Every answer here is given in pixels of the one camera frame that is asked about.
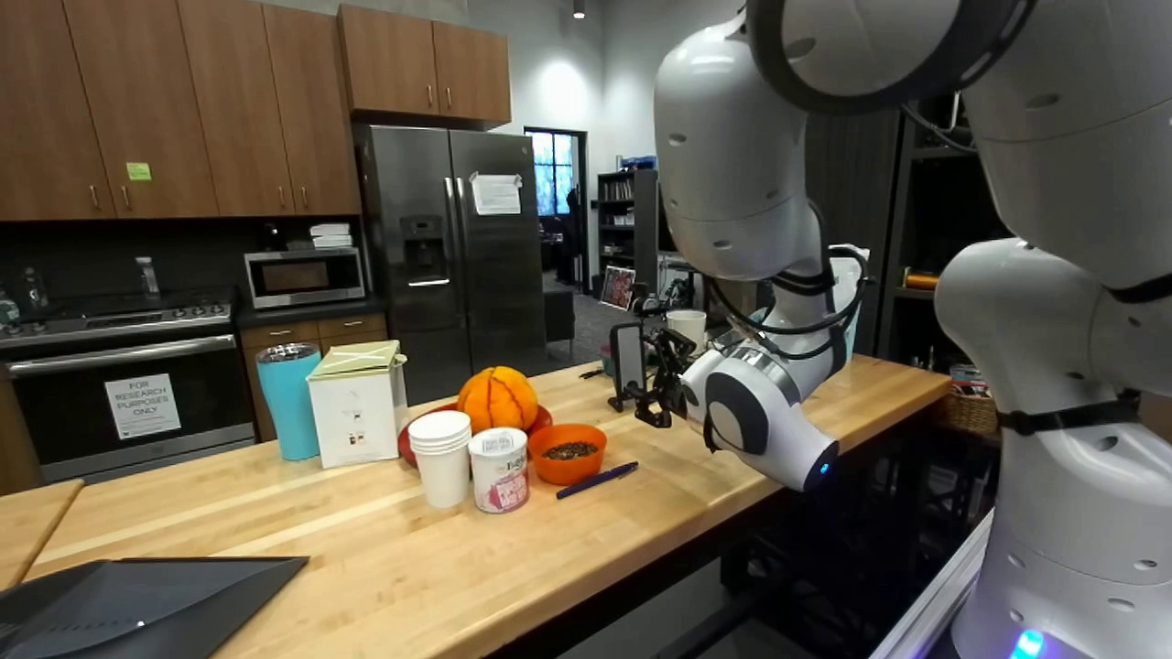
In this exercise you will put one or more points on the green sticky note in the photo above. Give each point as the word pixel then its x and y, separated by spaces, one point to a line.
pixel 136 170

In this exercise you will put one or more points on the white paper on refrigerator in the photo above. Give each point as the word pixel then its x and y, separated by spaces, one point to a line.
pixel 496 194

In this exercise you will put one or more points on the glass door window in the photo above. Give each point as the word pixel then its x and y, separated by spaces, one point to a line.
pixel 554 204

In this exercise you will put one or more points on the orange bowl with grains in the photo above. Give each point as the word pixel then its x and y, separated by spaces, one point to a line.
pixel 568 456

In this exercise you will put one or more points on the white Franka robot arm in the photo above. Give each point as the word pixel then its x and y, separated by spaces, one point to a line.
pixel 1074 366

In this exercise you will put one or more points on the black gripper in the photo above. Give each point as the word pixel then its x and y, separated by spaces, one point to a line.
pixel 675 379

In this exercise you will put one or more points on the white plastic cup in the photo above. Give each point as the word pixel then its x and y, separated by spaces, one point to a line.
pixel 685 322

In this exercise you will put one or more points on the white paper cup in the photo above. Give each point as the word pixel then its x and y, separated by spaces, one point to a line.
pixel 442 460

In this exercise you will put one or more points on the wicker basket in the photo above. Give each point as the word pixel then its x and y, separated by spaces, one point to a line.
pixel 976 407

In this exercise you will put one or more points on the wide wooden wall cabinets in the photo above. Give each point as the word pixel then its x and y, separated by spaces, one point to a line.
pixel 171 110

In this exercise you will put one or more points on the dark blue pen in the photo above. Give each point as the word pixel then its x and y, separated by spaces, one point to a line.
pixel 598 478

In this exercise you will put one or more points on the orange toy basketball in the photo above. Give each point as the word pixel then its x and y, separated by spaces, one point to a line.
pixel 499 395

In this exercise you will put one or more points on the dark bookshelf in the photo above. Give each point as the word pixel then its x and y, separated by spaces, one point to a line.
pixel 623 233

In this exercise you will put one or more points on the white containers on microwave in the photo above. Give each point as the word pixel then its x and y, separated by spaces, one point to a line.
pixel 331 234

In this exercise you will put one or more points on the stainless steel refrigerator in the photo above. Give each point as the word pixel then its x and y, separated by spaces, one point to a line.
pixel 452 268

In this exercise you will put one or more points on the white cup pink label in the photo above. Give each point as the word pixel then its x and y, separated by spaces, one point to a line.
pixel 499 475

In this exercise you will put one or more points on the black grey Dell speaker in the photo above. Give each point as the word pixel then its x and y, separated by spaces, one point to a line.
pixel 623 351

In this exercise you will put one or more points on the white carton box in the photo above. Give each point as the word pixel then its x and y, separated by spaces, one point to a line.
pixel 353 415

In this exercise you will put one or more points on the silver microwave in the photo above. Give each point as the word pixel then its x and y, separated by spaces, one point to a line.
pixel 302 281

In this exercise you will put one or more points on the black steel oven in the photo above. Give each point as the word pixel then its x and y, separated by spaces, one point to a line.
pixel 121 389

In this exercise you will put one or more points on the white paper on oven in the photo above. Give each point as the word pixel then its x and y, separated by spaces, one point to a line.
pixel 139 407

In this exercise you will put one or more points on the wooden cabinet over refrigerator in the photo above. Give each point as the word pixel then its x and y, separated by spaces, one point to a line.
pixel 423 68

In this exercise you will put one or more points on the teal tumbler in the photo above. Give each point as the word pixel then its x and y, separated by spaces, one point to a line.
pixel 286 407

